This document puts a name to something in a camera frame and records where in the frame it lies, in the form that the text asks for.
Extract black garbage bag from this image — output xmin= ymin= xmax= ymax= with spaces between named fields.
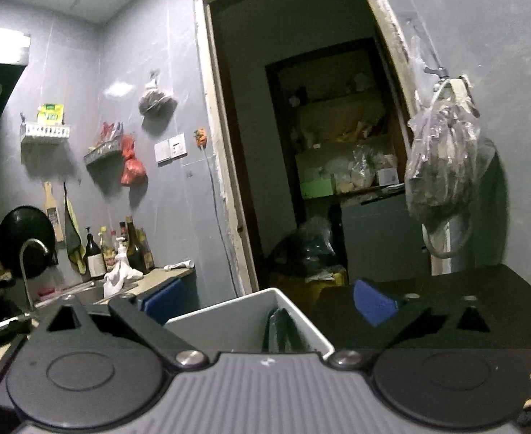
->
xmin=269 ymin=216 xmax=344 ymax=281

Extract white wall rack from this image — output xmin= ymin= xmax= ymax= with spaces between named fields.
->
xmin=20 ymin=119 xmax=71 ymax=145

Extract grey perforated utensil holder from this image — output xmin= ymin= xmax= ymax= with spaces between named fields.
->
xmin=163 ymin=286 xmax=335 ymax=356

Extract black handled scissors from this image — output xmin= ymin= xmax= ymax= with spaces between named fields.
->
xmin=262 ymin=307 xmax=303 ymax=353

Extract metal sink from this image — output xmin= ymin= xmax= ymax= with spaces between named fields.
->
xmin=35 ymin=279 xmax=113 ymax=309

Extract yellow bin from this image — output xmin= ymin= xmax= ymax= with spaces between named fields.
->
xmin=288 ymin=268 xmax=350 ymax=302

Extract pale door frame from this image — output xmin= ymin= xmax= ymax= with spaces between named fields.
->
xmin=193 ymin=0 xmax=429 ymax=298

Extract hanging clear plastic bag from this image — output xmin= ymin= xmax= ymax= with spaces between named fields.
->
xmin=421 ymin=77 xmax=475 ymax=260

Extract white cloth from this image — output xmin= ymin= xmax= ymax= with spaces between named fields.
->
xmin=103 ymin=237 xmax=144 ymax=298

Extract hanging bag of dark goods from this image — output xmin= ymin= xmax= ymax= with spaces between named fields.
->
xmin=137 ymin=71 xmax=177 ymax=116

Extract amber bottle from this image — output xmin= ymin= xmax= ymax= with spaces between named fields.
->
xmin=137 ymin=228 xmax=156 ymax=272

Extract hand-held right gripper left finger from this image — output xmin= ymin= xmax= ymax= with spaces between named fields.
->
xmin=30 ymin=278 xmax=210 ymax=368

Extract black wok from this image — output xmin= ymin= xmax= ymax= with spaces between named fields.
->
xmin=0 ymin=205 xmax=59 ymax=279

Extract thin wall cable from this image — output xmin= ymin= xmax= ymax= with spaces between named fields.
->
xmin=202 ymin=145 xmax=244 ymax=291

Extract curved metal sink faucet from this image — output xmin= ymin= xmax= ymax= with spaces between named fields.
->
xmin=18 ymin=238 xmax=52 ymax=323

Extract yellow green packet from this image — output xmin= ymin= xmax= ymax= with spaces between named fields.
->
xmin=37 ymin=102 xmax=65 ymax=125

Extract white wall switch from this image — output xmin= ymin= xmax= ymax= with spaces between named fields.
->
xmin=154 ymin=133 xmax=188 ymax=164

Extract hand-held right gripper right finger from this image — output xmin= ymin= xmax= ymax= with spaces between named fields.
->
xmin=329 ymin=279 xmax=497 ymax=368

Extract clear bags on shelf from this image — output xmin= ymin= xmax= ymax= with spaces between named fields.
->
xmin=332 ymin=144 xmax=398 ymax=193

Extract green cloth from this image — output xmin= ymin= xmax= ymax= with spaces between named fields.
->
xmin=63 ymin=183 xmax=88 ymax=276

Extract red plastic bag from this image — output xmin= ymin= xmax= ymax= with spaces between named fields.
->
xmin=119 ymin=134 xmax=148 ymax=186

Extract red snack packets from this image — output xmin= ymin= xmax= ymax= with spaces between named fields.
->
xmin=97 ymin=120 xmax=124 ymax=146

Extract grey wall shelf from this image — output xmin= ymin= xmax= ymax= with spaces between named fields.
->
xmin=83 ymin=140 xmax=127 ymax=166

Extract green box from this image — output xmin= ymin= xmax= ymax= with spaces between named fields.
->
xmin=301 ymin=176 xmax=337 ymax=199

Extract yellow sauce bottle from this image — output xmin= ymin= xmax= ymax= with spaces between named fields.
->
xmin=100 ymin=228 xmax=115 ymax=273

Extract wooden shelf unit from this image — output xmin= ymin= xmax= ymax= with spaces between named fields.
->
xmin=265 ymin=37 xmax=407 ymax=200

